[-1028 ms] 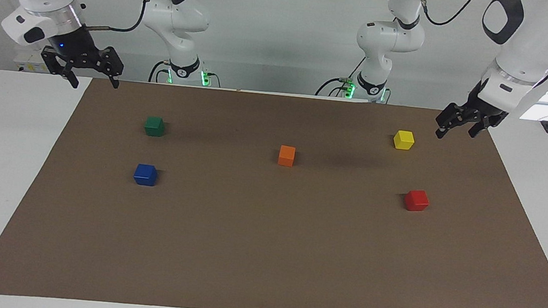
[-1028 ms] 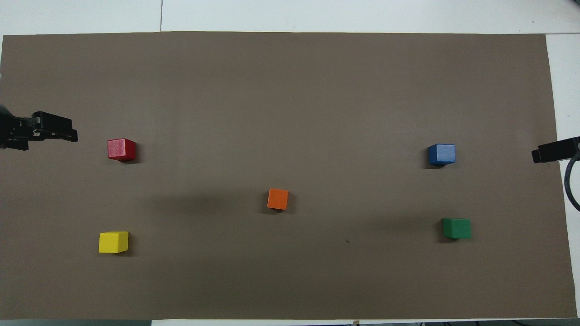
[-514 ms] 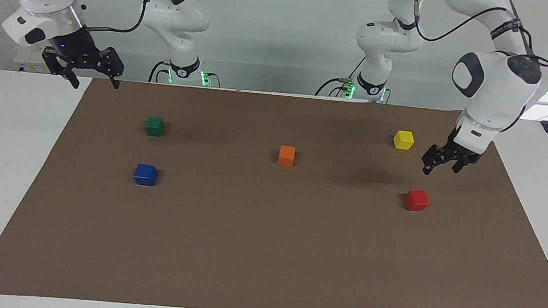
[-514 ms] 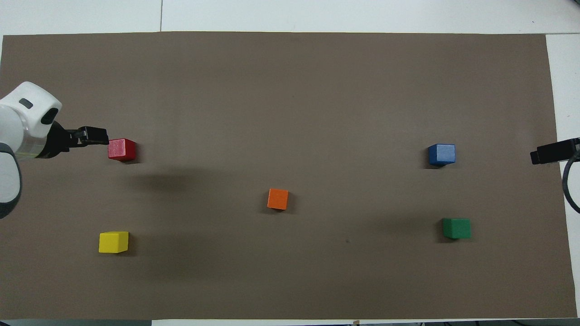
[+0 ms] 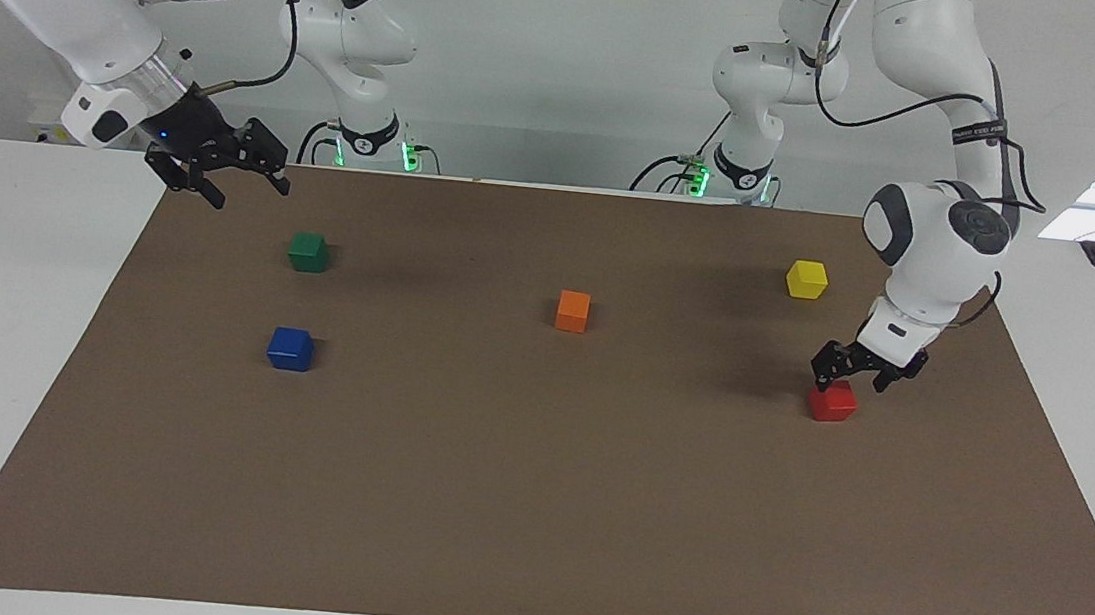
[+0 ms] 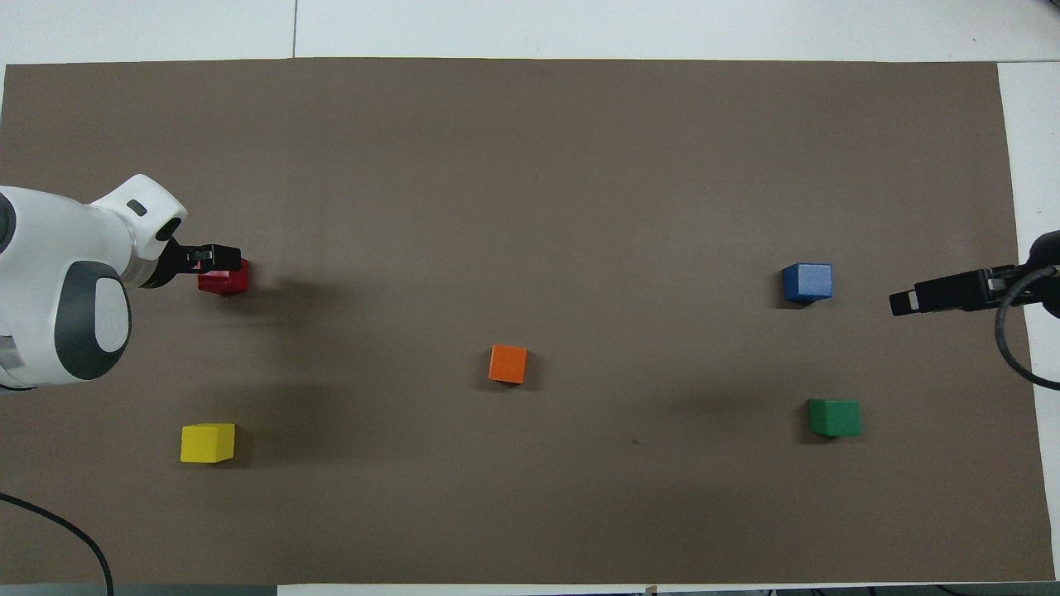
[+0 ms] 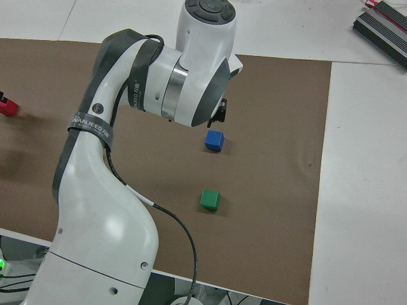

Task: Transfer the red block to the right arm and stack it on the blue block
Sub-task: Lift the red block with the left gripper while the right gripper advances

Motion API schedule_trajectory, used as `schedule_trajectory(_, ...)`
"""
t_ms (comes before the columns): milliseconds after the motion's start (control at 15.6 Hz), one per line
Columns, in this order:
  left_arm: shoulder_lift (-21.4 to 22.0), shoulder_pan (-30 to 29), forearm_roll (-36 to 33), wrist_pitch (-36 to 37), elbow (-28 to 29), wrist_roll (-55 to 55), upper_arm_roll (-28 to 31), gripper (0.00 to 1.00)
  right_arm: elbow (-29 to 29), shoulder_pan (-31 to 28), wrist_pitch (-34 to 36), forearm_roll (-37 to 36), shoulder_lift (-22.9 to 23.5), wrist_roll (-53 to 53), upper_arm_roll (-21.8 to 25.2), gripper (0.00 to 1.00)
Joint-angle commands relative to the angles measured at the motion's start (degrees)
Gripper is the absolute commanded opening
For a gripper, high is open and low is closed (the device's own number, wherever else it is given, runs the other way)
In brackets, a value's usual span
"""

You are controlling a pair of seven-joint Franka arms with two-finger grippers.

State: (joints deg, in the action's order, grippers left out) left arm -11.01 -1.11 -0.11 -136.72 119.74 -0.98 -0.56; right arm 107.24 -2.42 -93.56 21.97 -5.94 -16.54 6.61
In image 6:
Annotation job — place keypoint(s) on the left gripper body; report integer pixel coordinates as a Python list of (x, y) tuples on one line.
[(172, 261)]

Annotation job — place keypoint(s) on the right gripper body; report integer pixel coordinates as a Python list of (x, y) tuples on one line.
[(1045, 281)]

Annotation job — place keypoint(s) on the red block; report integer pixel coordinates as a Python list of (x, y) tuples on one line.
[(228, 283)]

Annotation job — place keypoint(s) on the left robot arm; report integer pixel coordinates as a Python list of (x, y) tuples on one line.
[(50, 248)]

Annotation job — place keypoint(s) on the yellow block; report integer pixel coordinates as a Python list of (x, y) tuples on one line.
[(207, 443)]

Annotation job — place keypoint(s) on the blue block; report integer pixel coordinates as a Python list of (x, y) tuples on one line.
[(807, 283)]

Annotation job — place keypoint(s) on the green block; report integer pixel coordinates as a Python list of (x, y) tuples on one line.
[(835, 418)]

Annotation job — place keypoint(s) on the orange block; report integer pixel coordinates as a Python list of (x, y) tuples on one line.
[(508, 364)]

